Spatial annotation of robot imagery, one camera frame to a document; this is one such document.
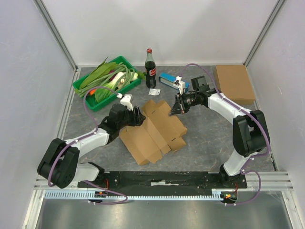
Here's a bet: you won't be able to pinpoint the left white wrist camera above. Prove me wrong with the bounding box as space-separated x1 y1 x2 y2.
116 93 133 111

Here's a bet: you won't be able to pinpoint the long green beans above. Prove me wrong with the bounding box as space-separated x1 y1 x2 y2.
75 62 136 97

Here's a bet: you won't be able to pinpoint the bok choy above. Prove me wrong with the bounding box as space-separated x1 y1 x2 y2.
94 74 123 103

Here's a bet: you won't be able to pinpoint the green plastic tray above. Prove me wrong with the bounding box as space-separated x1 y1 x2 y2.
73 56 145 112

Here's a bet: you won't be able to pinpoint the small cardboard box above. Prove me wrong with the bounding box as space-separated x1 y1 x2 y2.
120 100 187 166

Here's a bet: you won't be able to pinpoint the large green leaf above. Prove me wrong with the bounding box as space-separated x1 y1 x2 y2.
80 58 117 89

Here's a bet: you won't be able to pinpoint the cola glass bottle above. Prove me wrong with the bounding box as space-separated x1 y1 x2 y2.
144 48 156 88

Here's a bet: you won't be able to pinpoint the large cardboard box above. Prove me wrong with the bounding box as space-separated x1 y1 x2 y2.
214 65 255 105

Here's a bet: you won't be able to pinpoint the aluminium frame rail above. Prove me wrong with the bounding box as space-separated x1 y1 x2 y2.
33 0 78 71

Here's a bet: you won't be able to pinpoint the blue slotted cable duct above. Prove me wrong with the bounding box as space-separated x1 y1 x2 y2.
44 189 223 201

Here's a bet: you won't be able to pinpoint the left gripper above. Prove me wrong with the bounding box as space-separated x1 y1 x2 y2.
117 105 146 129

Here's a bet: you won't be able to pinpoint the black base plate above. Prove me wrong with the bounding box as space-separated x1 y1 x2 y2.
92 171 247 190

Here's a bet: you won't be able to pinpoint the orange carrot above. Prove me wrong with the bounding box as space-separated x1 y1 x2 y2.
89 88 97 95

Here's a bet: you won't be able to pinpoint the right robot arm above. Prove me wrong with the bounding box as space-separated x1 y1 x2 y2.
169 76 270 188

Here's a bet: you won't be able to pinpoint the blue rectangular box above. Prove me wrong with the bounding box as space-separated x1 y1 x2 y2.
159 73 189 92

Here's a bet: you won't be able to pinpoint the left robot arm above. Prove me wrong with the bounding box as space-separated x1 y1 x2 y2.
37 104 146 188

